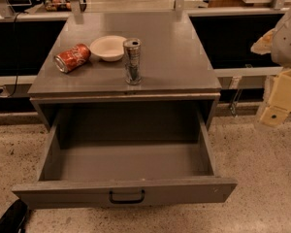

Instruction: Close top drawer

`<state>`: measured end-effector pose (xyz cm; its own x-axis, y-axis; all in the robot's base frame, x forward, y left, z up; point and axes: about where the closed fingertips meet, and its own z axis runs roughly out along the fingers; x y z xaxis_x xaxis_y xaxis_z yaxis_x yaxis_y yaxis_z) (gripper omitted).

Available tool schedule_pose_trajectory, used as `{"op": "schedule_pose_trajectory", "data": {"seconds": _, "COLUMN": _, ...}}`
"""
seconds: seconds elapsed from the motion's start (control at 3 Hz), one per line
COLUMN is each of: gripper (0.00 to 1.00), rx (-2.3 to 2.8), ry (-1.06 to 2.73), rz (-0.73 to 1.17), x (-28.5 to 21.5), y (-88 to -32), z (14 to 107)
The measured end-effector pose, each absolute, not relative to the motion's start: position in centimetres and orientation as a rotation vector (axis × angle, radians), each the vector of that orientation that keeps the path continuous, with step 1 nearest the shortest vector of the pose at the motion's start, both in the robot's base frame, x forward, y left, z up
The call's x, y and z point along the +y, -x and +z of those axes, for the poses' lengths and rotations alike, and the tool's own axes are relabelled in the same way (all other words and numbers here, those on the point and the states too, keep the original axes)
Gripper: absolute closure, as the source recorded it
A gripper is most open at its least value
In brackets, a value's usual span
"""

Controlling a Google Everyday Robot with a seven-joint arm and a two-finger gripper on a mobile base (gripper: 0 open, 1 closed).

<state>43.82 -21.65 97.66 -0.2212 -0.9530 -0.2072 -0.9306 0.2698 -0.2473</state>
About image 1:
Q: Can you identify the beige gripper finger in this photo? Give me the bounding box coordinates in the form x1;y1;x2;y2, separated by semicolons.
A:
258;107;289;127

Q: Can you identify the grey top drawer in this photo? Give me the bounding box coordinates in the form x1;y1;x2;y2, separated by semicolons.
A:
13;103;237;209

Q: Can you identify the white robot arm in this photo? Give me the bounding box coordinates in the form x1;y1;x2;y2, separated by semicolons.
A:
257;8;291;127

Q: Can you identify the grey metal drawer cabinet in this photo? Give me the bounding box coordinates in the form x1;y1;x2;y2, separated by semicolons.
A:
29;12;221;122

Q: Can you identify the silver tall can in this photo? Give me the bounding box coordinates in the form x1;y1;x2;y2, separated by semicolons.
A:
123;38;142;85

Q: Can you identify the white bowl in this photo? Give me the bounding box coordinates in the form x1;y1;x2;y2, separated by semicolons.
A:
89;35;126;62

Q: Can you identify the red soda can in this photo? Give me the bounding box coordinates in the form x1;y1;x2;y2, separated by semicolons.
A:
54;44;91;74

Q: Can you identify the black object on floor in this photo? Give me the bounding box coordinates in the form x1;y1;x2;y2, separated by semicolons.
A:
0;199;27;233

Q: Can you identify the black drawer handle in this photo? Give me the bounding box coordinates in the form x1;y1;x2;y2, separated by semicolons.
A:
109;189;146;205

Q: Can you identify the black hanging cable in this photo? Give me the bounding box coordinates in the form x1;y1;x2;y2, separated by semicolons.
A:
8;11;22;98

